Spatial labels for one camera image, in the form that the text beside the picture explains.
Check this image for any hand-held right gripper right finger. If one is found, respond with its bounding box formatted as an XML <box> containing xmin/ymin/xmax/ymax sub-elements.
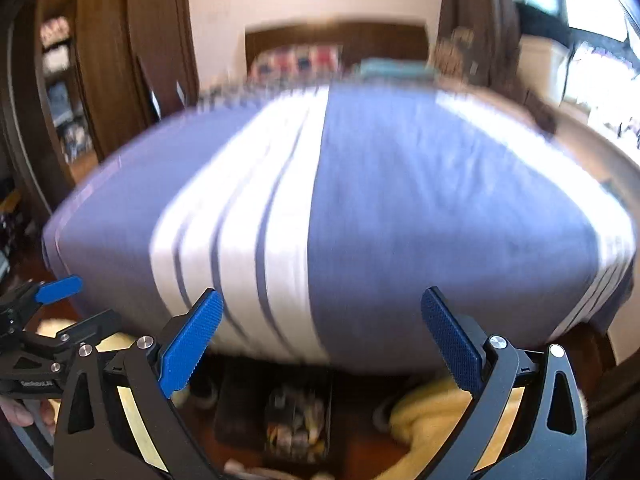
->
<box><xmin>420</xmin><ymin>286</ymin><xmax>589</xmax><ymax>480</ymax></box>

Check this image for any patterned pillow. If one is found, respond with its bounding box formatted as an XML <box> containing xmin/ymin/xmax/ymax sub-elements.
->
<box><xmin>249</xmin><ymin>44</ymin><xmax>345</xmax><ymax>82</ymax></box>

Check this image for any blue white striped bedcover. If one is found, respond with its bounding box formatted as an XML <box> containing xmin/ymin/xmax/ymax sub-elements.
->
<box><xmin>42</xmin><ymin>81</ymin><xmax>637</xmax><ymax>376</ymax></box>

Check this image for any black bin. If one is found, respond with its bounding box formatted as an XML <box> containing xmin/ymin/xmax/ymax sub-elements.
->
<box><xmin>214</xmin><ymin>359</ymin><xmax>335</xmax><ymax>467</ymax></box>

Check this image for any brown wooden wardrobe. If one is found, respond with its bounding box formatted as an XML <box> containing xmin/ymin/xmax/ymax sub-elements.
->
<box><xmin>76</xmin><ymin>0</ymin><xmax>202</xmax><ymax>162</ymax></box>

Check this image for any wooden headboard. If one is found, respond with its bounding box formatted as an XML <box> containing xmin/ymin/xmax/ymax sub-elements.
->
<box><xmin>244</xmin><ymin>21</ymin><xmax>432</xmax><ymax>68</ymax></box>

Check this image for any teal pillow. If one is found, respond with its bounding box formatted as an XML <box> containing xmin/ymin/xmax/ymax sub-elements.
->
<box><xmin>359</xmin><ymin>57</ymin><xmax>432</xmax><ymax>81</ymax></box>

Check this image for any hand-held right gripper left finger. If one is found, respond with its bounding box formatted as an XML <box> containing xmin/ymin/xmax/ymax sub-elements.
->
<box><xmin>52</xmin><ymin>287</ymin><xmax>226</xmax><ymax>480</ymax></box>

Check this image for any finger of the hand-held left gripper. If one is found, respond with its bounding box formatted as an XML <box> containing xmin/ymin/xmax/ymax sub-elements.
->
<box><xmin>20</xmin><ymin>309</ymin><xmax>124</xmax><ymax>358</ymax></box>
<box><xmin>34</xmin><ymin>275</ymin><xmax>84</xmax><ymax>306</ymax></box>

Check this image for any yellow fluffy rug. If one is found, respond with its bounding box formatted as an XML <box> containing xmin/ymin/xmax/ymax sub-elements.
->
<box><xmin>35</xmin><ymin>316</ymin><xmax>76</xmax><ymax>338</ymax></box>
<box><xmin>389</xmin><ymin>374</ymin><xmax>482</xmax><ymax>467</ymax></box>

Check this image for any person's left hand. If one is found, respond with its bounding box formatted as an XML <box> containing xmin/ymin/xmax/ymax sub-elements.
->
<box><xmin>0</xmin><ymin>399</ymin><xmax>57</xmax><ymax>429</ymax></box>

